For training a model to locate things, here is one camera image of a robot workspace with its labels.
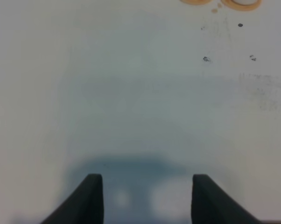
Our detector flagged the left orange cup coaster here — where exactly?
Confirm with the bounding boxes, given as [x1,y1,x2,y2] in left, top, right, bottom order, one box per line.
[181,0,212,6]

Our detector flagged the orange cup coaster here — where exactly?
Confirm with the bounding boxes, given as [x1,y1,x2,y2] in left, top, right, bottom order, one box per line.
[181,0,212,6]
[221,0,262,12]

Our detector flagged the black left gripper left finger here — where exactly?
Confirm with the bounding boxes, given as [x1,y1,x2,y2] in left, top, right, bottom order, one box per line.
[42,174,104,224]

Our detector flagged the left white teacup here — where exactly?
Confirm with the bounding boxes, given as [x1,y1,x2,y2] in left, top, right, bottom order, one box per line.
[233,0,258,6]

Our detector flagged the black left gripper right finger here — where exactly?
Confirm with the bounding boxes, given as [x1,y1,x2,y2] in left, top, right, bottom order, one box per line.
[191,174,260,224]

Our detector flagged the right orange cup coaster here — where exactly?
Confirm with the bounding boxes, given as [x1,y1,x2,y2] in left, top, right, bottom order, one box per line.
[221,0,262,12]

